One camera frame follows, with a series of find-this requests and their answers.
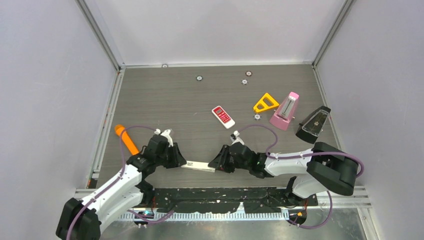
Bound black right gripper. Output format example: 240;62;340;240
208;144;251;174

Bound slim white black remote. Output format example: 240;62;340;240
180;160;216;173

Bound white remote control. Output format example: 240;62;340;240
211;105;236;129

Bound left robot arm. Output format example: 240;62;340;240
55;129;186;240

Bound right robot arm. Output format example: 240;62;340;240
208;142;365;205

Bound pink metronome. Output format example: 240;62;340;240
269;92;299;131

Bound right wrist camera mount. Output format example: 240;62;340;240
230;130;245;146

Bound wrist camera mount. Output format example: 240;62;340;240
154;128;174;147
230;130;245;146

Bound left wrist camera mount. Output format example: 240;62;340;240
154;128;174;147

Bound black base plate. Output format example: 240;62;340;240
154;187;318;214

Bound orange handle tool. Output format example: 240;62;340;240
114;124;140;155

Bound yellow triangular plastic frame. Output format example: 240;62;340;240
253;92;280;114

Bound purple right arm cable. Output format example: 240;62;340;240
236;124;365;230

